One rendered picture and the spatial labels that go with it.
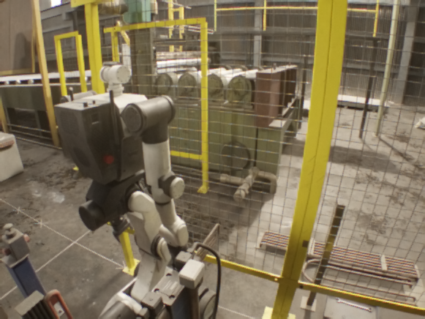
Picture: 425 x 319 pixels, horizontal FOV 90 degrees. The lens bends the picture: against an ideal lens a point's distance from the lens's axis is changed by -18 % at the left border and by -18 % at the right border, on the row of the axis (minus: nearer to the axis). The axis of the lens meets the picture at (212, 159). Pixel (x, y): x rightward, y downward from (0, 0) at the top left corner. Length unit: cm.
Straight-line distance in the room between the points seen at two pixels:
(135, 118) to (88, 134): 17
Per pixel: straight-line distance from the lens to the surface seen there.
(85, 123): 84
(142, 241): 134
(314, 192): 111
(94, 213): 101
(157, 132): 82
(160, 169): 86
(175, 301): 47
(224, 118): 299
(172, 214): 100
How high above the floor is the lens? 151
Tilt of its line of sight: 23 degrees down
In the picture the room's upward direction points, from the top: straight up
